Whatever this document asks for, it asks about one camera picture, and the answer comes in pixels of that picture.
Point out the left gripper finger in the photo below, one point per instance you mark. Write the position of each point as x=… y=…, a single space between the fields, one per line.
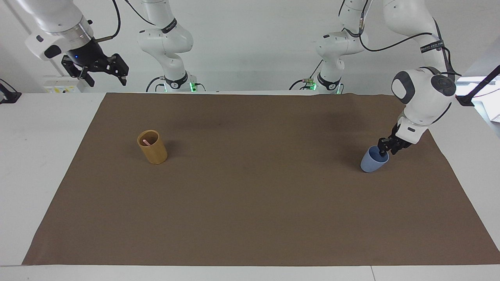
x=397 y=148
x=384 y=145

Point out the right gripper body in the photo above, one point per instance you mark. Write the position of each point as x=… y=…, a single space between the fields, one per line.
x=86 y=52

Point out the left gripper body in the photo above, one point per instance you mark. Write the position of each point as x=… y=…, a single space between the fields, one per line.
x=395 y=132

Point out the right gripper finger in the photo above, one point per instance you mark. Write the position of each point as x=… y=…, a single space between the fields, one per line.
x=88 y=77
x=120 y=67

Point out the blue cup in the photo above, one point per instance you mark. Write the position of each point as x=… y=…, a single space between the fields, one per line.
x=371 y=163

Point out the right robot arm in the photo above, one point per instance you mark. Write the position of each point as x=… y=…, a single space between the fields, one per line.
x=164 y=43

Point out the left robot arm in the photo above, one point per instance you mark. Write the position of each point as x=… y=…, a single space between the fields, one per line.
x=424 y=97

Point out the pink chopstick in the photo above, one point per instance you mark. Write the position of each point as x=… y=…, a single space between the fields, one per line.
x=145 y=141

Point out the bamboo cup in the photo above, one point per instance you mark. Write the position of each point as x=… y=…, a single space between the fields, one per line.
x=154 y=152

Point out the white socket box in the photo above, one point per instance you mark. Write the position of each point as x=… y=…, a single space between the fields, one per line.
x=60 y=86

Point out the black stand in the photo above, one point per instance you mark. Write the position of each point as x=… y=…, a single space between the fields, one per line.
x=9 y=95
x=482 y=84

